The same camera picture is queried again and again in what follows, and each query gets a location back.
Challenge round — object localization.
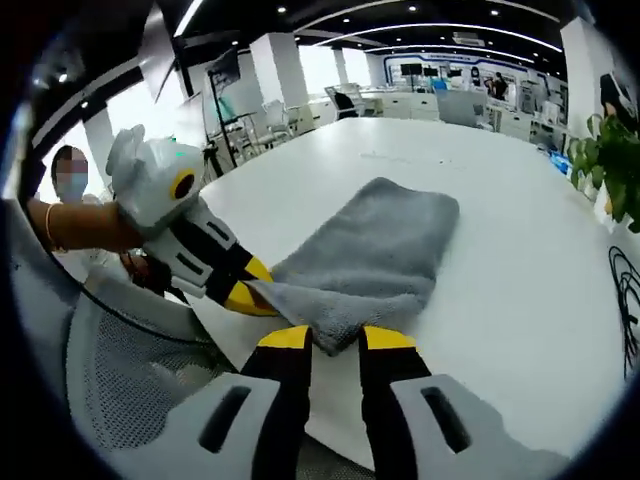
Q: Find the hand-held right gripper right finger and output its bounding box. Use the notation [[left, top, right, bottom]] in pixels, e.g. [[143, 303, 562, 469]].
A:
[[357, 324, 571, 480]]

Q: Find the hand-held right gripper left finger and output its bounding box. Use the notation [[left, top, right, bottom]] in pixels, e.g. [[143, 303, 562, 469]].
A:
[[124, 324, 314, 480]]

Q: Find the grey towel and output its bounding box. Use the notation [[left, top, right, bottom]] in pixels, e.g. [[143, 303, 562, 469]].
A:
[[249, 176, 461, 357]]

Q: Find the person's left hand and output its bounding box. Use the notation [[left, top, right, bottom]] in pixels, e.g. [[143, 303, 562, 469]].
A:
[[98, 198, 174, 296]]

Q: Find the black tripod stand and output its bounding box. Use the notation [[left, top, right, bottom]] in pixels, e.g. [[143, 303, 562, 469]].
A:
[[201, 48, 242, 175]]

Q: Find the white office chair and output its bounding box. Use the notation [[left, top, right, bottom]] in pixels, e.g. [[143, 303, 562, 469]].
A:
[[261, 99, 295, 147]]

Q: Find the white table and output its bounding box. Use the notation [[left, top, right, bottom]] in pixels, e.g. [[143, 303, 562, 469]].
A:
[[192, 117, 631, 471]]

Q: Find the black office chair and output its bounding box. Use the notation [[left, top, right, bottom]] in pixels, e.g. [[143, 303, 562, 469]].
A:
[[331, 90, 357, 120]]

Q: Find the grey mesh office chair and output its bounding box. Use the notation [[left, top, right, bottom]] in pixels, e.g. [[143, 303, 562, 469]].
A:
[[436, 89, 490, 127]]

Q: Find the blue packet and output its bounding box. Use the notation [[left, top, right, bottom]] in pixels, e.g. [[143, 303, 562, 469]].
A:
[[546, 149, 575, 175]]

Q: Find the green potted plant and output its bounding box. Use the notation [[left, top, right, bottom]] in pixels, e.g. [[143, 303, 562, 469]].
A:
[[569, 113, 640, 225]]

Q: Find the gold bracelet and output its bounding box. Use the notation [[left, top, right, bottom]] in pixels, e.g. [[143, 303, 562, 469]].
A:
[[43, 203, 67, 252]]

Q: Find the black cable bundle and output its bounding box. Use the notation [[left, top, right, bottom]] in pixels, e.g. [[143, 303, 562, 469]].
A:
[[608, 244, 640, 382]]

